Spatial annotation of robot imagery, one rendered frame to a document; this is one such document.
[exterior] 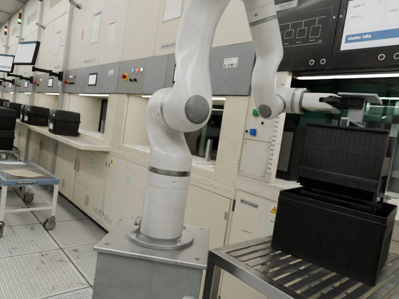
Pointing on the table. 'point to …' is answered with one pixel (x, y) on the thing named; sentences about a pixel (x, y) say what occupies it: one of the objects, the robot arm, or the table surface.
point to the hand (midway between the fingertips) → (357, 104)
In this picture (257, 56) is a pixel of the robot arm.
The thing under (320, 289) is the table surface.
